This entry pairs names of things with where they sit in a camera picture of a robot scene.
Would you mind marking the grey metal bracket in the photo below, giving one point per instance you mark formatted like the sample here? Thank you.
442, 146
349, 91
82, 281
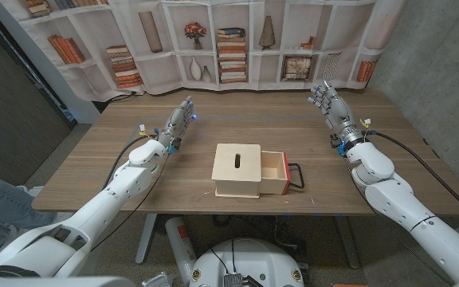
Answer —
158, 281

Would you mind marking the wooden drawer with red front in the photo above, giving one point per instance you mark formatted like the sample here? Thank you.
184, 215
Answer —
271, 185

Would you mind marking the white cylinder with orange label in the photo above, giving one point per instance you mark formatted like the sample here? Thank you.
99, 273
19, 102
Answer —
179, 243

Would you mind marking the wooden box with slot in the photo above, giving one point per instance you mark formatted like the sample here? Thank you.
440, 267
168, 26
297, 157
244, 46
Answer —
229, 175

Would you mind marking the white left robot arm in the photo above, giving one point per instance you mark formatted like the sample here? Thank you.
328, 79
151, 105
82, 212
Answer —
110, 199

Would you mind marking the printed bookshelf backdrop cloth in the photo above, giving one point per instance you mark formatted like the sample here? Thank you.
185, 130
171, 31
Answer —
154, 71

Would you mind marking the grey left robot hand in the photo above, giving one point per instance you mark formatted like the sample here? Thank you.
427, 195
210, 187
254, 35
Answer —
175, 125

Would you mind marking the silver finned heat sink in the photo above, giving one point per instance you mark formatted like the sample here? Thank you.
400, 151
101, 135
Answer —
232, 280

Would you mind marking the dark door panel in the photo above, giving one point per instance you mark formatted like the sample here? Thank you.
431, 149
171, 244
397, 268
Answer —
14, 119

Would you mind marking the white robot torso base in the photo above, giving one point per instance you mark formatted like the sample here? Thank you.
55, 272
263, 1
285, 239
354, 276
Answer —
253, 259

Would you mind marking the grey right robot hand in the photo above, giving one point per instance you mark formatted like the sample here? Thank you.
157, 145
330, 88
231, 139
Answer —
339, 115

